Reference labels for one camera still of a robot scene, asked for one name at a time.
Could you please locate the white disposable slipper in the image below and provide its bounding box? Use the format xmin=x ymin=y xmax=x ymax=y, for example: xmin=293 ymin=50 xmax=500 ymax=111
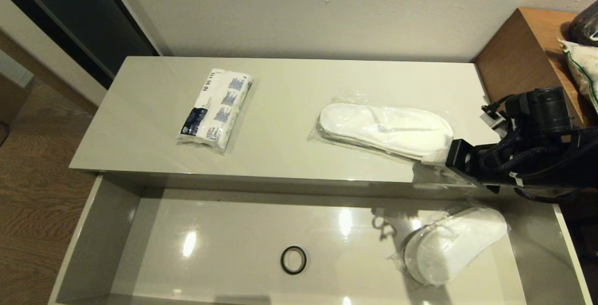
xmin=318 ymin=128 xmax=423 ymax=163
xmin=319 ymin=103 xmax=454 ymax=160
xmin=415 ymin=208 xmax=508 ymax=286
xmin=403 ymin=233 xmax=427 ymax=283

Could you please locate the glossy white drawer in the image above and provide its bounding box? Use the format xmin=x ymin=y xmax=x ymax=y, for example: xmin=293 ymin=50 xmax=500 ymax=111
xmin=47 ymin=174 xmax=594 ymax=305

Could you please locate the white tissue pack blue print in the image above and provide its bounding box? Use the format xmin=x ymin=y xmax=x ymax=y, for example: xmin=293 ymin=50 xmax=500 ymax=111
xmin=176 ymin=67 xmax=254 ymax=155

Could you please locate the brown wooden side table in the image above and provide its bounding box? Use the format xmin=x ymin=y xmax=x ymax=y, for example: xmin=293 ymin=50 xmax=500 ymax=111
xmin=472 ymin=7 xmax=598 ymax=192

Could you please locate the glossy white cabinet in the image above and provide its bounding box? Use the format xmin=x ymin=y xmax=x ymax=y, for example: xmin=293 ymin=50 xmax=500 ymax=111
xmin=69 ymin=56 xmax=528 ymax=200

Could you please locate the white bag green edge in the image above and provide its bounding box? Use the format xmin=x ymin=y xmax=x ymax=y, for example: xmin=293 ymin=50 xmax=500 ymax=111
xmin=558 ymin=38 xmax=598 ymax=114

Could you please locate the dark plastic bag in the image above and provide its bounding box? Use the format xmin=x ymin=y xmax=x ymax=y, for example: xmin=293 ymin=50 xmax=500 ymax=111
xmin=569 ymin=0 xmax=598 ymax=46

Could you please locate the dark door panel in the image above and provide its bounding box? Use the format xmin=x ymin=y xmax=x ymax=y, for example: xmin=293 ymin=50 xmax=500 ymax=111
xmin=0 ymin=0 xmax=159 ymax=90

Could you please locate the brown wooden baseboard strip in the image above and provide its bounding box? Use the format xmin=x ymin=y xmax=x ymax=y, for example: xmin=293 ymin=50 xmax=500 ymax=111
xmin=0 ymin=32 xmax=97 ymax=116

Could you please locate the brown box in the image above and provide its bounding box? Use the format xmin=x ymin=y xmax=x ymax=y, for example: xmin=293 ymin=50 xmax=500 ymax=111
xmin=0 ymin=75 xmax=29 ymax=128

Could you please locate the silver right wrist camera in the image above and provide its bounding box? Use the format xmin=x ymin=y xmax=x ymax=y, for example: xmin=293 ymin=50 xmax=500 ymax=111
xmin=481 ymin=106 xmax=509 ymax=133

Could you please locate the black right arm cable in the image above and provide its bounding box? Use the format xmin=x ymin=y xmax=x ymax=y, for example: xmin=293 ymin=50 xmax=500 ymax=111
xmin=514 ymin=186 xmax=582 ymax=204

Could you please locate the black ring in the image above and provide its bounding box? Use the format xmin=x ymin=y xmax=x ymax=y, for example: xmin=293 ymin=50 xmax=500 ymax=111
xmin=280 ymin=246 xmax=307 ymax=275

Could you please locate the white door frame strip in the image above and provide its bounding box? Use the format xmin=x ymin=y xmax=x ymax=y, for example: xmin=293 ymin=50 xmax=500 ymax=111
xmin=98 ymin=0 xmax=171 ymax=57

